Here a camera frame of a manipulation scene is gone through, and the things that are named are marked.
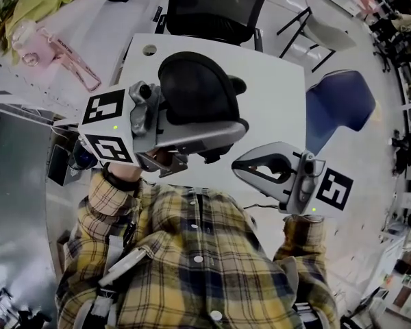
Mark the white metal shelving rack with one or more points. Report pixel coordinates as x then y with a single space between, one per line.
20 81

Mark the small black remote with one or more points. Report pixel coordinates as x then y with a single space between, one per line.
158 13

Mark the beige shell chair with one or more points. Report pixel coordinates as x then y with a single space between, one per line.
332 34

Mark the dark waste bin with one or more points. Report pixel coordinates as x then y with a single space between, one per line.
85 158

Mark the blue padded chair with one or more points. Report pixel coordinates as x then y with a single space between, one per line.
346 101

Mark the black rectangular pad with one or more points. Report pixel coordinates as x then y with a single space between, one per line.
60 164

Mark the white flat device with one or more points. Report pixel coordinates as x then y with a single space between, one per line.
123 266

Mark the yellow plaid shirt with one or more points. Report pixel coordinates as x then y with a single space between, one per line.
198 286

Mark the small clear bottle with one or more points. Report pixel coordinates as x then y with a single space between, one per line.
81 140

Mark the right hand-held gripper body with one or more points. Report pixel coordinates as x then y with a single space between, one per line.
332 190

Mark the black mesh office chair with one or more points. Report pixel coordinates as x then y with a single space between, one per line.
215 9

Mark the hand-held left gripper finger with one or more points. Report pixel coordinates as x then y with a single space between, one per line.
202 134

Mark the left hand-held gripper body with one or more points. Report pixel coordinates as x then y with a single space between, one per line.
106 129

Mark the person's right forearm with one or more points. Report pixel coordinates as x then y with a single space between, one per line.
301 218

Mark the pink water bottle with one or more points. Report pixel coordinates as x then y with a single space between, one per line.
41 48

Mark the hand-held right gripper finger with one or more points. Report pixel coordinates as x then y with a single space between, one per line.
263 188
274 147

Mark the person's left forearm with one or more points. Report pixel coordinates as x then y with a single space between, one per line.
123 173

